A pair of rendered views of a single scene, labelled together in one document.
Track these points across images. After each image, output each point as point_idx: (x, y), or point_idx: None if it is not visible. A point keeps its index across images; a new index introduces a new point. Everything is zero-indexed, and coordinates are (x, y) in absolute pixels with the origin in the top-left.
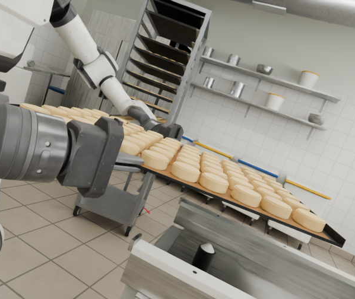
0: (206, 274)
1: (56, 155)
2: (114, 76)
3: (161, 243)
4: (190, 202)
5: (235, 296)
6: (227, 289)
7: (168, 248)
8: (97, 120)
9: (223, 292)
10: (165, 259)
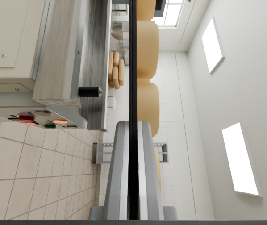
0: (106, 98)
1: None
2: None
3: (70, 115)
4: (73, 89)
5: (107, 89)
6: (106, 91)
7: (72, 110)
8: None
9: (107, 93)
10: (106, 116)
